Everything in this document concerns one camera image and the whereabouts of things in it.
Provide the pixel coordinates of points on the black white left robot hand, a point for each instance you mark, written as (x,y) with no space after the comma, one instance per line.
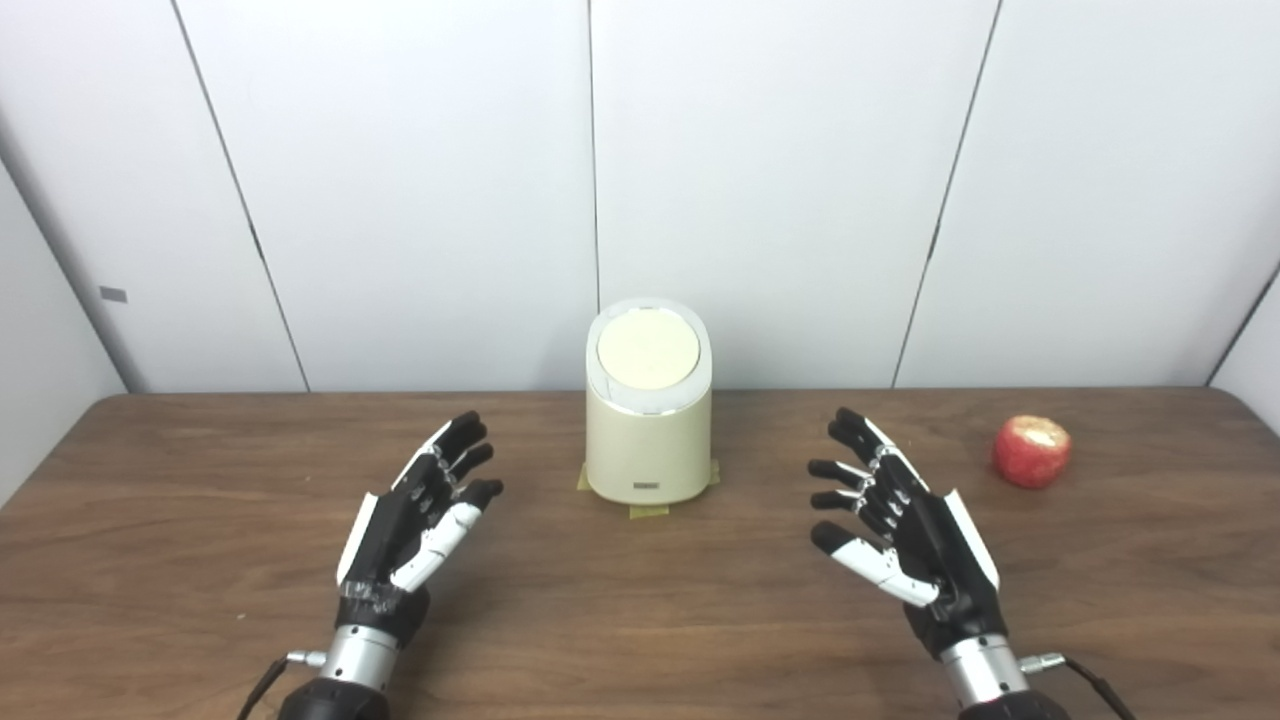
(385,540)

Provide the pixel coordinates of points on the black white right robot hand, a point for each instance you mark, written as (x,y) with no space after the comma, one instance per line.
(945,560)

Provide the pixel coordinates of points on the red apple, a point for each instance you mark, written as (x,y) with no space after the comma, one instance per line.
(1030,455)

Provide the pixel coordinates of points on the cream-colored bin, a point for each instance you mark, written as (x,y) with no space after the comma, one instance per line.
(648,450)

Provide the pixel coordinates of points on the cream round bin lid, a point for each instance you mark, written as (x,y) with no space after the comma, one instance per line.
(648,350)

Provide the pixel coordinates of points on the grey wall label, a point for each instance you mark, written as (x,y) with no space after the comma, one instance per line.
(113,294)

